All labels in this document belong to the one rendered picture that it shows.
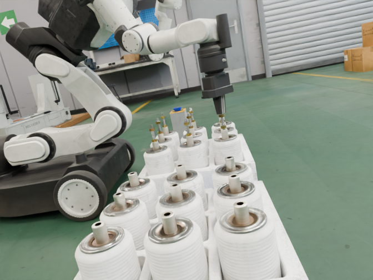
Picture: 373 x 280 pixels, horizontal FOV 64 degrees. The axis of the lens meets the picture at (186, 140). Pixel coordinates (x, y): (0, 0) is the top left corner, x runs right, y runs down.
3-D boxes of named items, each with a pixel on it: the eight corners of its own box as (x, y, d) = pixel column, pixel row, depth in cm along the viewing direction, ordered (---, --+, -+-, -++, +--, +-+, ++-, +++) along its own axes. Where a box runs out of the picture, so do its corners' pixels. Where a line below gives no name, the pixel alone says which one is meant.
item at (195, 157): (200, 201, 98) (190, 149, 94) (181, 196, 105) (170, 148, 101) (219, 190, 104) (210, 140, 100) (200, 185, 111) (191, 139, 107)
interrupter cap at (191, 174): (165, 186, 69) (164, 184, 68) (169, 175, 76) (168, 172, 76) (197, 181, 68) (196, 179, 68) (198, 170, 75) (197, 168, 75)
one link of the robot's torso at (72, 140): (13, 140, 130) (112, 103, 124) (37, 130, 150) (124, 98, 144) (29, 171, 134) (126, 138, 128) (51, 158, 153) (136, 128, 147)
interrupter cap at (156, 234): (144, 249, 46) (143, 245, 46) (152, 223, 53) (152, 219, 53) (192, 242, 45) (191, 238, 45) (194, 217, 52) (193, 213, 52)
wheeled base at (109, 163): (-42, 232, 124) (-73, 157, 117) (28, 184, 175) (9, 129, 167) (104, 209, 119) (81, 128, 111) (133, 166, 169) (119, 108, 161)
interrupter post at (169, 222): (163, 237, 48) (159, 219, 47) (165, 229, 50) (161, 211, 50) (177, 235, 48) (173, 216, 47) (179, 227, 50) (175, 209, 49)
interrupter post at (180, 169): (177, 180, 71) (174, 168, 70) (177, 177, 73) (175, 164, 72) (187, 179, 71) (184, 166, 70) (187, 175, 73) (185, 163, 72)
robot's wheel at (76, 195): (61, 225, 118) (46, 178, 113) (66, 219, 123) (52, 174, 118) (109, 218, 116) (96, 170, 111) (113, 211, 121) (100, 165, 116)
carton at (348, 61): (365, 66, 438) (364, 45, 431) (374, 66, 415) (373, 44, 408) (344, 70, 442) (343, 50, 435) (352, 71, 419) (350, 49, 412)
